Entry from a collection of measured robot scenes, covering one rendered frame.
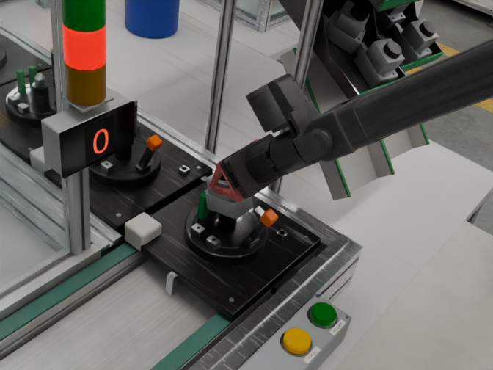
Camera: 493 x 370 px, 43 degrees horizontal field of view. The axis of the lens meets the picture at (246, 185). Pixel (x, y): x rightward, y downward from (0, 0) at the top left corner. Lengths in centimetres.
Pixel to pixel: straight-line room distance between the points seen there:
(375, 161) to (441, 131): 224
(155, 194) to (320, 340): 39
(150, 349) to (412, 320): 48
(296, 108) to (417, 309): 52
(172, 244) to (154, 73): 75
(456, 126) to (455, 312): 239
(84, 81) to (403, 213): 81
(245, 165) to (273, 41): 107
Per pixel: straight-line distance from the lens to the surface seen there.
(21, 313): 98
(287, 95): 82
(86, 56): 77
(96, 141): 84
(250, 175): 90
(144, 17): 184
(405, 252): 129
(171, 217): 107
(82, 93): 80
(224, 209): 99
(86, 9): 75
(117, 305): 101
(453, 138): 343
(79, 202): 95
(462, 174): 157
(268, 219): 95
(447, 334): 118
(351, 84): 103
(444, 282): 127
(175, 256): 101
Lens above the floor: 170
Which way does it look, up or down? 39 degrees down
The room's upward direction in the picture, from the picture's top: 10 degrees clockwise
